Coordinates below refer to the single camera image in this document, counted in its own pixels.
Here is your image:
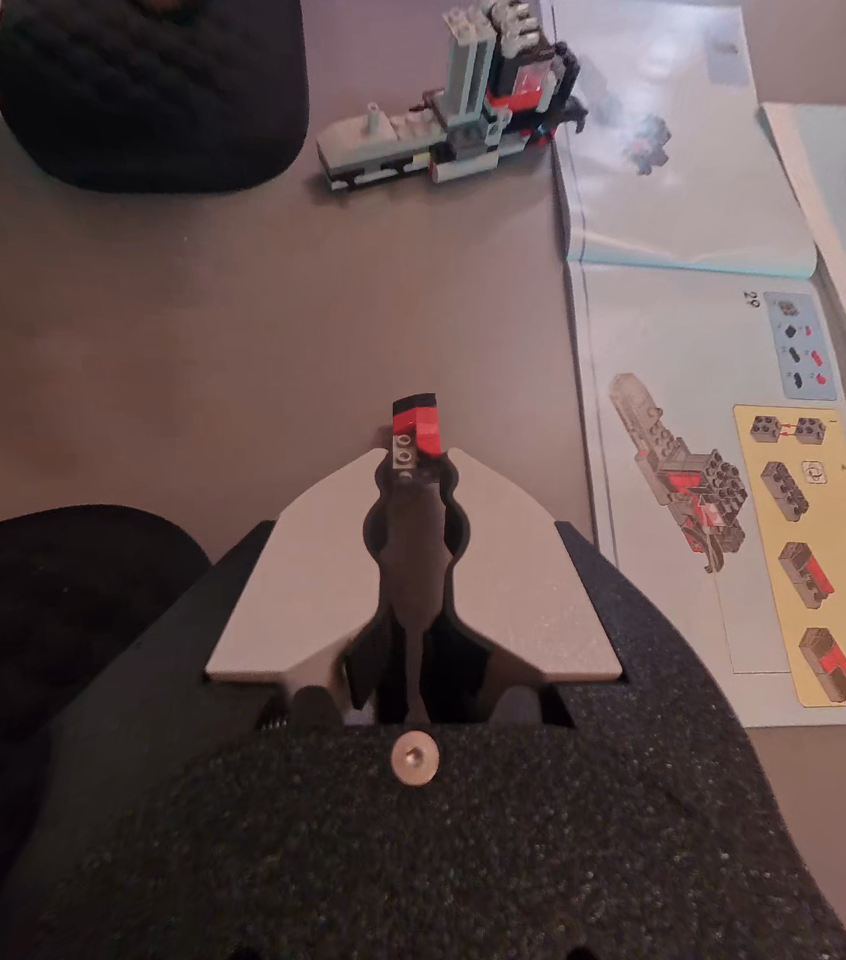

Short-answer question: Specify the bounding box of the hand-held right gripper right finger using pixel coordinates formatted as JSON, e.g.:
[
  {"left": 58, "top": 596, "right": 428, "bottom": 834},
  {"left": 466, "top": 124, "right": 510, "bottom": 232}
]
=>
[{"left": 439, "top": 447, "right": 625, "bottom": 687}]

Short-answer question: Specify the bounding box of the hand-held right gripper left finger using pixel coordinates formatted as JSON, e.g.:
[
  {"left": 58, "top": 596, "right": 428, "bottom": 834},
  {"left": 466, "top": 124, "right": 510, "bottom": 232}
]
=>
[{"left": 204, "top": 447, "right": 394, "bottom": 710}]

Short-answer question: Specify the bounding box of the small red black brick assembly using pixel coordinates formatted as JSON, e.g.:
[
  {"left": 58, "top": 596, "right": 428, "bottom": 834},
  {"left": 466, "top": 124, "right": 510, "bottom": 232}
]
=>
[{"left": 390, "top": 391, "right": 444, "bottom": 481}]

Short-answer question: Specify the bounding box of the grey brick truck model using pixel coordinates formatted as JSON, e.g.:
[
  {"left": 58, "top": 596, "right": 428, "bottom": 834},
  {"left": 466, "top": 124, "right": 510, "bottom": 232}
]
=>
[{"left": 316, "top": 0, "right": 590, "bottom": 198}]

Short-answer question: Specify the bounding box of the open instruction booklet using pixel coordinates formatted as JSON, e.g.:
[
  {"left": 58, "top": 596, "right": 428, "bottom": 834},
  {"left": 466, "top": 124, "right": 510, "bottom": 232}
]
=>
[{"left": 552, "top": 0, "right": 846, "bottom": 729}]

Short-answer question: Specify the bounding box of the closed instruction booklet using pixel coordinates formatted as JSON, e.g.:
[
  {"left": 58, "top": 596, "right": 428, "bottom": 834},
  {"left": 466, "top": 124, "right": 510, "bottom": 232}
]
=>
[{"left": 759, "top": 101, "right": 846, "bottom": 432}]

